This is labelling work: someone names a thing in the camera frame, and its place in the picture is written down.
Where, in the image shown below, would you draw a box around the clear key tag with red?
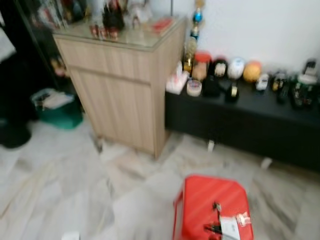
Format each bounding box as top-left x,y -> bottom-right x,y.
235,212 -> 251,228

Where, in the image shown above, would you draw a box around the red plastic stool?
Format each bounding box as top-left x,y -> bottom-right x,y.
172,174 -> 254,240

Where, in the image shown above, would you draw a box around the black low console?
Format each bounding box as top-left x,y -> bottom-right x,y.
165,75 -> 320,173

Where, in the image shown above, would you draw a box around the black tape dispenser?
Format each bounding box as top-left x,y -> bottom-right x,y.
225,84 -> 239,104

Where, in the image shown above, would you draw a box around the small black box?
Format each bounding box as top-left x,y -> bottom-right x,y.
201,76 -> 222,99

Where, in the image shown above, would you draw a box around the white tape roll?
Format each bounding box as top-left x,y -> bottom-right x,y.
186,79 -> 203,98

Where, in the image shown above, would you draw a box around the white pink tissue box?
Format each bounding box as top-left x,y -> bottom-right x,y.
166,62 -> 190,95

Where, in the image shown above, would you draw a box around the white toy car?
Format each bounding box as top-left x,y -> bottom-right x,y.
255,74 -> 270,92

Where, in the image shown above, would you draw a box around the black remote controls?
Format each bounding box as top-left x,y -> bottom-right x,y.
271,71 -> 290,105

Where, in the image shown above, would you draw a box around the black desk organizer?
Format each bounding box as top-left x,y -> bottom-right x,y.
290,81 -> 317,110

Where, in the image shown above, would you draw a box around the black round figure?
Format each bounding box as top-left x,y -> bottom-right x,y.
211,57 -> 229,80

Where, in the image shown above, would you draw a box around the orange round figure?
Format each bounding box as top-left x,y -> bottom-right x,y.
243,60 -> 263,83

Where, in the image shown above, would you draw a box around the red lidded clear jar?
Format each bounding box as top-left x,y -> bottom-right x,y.
192,51 -> 212,82

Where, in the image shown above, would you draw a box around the white round figure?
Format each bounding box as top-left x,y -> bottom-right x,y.
227,57 -> 246,81

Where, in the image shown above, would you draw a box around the light wooden cabinet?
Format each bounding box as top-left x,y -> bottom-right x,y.
52,17 -> 188,159

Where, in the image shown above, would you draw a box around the green fabric storage bag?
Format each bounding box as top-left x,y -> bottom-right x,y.
31,87 -> 85,130

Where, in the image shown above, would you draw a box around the gold and blue trophy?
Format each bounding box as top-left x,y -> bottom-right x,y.
182,0 -> 206,74

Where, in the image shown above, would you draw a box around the flat red box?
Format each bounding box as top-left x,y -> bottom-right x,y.
150,17 -> 175,35

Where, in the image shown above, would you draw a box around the row of small brown bottles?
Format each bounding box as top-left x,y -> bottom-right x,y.
90,24 -> 120,42

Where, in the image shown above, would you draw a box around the white figurine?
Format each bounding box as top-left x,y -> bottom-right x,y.
127,0 -> 153,25

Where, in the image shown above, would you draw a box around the black figurine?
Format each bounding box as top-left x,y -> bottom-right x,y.
102,4 -> 126,31

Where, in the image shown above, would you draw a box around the black glass display cabinet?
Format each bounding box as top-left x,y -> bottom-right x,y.
0,0 -> 101,126

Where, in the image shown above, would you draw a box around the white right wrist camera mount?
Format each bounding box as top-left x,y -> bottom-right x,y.
220,216 -> 241,240

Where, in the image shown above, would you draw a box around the cordless phone on dock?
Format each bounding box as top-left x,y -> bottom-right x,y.
301,59 -> 319,85

